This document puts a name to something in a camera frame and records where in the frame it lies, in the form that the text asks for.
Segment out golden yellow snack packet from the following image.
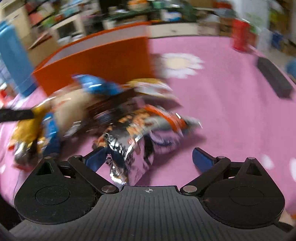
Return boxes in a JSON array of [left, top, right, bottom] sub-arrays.
[[8, 103, 51, 150]]

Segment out silver chip bag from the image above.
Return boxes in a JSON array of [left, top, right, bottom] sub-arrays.
[[93, 104, 202, 186]]

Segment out blue snack packet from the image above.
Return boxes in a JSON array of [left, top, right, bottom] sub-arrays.
[[72, 74, 123, 96]]

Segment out blue biscuit snack bag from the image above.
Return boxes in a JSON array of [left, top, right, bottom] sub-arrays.
[[42, 112, 61, 157]]

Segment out pink floral tablecloth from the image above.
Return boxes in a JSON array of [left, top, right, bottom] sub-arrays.
[[0, 36, 296, 216]]

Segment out dark brown snack packet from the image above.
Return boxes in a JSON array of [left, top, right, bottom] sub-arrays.
[[87, 88, 145, 125]]

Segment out clear peanut snack bag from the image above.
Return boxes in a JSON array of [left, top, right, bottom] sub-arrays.
[[50, 86, 104, 138]]

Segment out blue thermos jug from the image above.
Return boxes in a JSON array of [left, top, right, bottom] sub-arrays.
[[1, 21, 38, 97]]

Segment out large yellow snack bag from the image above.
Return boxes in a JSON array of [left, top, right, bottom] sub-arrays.
[[122, 78, 176, 99]]

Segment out black rectangular box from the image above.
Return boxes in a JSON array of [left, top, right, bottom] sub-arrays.
[[257, 57, 293, 99]]

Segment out orange storage box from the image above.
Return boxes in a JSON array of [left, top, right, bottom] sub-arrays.
[[33, 22, 155, 95]]

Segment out red soda can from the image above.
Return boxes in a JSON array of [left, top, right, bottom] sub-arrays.
[[231, 18, 251, 53]]

